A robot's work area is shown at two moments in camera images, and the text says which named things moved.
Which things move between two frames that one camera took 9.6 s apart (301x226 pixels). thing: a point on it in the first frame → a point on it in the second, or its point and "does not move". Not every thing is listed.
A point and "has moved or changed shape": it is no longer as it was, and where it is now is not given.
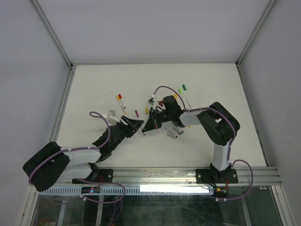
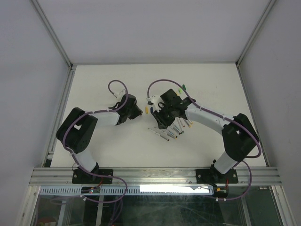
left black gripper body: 124,131 → 133,112
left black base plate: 105,175 does not move
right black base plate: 210,176 does not move
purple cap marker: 137,113 has moved or changed shape
